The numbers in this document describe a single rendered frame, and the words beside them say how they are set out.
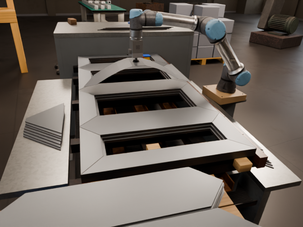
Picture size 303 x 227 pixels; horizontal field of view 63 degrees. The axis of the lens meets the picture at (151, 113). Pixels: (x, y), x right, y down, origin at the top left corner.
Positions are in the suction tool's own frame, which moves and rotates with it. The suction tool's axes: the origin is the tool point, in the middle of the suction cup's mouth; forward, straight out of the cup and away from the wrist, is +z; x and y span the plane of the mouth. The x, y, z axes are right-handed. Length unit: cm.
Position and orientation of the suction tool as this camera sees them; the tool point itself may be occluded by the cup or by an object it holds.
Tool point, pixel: (135, 63)
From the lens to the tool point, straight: 159.1
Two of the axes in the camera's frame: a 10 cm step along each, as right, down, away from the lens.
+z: -0.3, 8.8, 4.8
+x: 9.5, -1.3, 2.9
